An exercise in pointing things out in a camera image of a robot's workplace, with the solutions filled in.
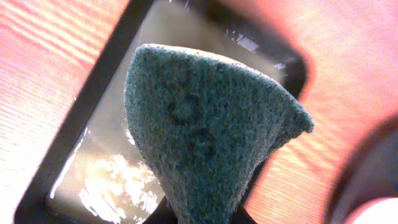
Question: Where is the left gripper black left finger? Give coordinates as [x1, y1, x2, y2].
[144, 197, 177, 224]

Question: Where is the black rectangular tray with water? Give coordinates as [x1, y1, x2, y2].
[14, 0, 307, 223]

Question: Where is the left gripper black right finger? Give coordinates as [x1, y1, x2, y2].
[238, 205, 257, 224]

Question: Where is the pink round plate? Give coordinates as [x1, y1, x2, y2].
[344, 198, 397, 224]

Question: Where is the green and yellow sponge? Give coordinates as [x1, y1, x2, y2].
[124, 44, 314, 223]

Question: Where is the round black serving tray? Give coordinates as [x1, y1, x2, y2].
[323, 114, 397, 223]

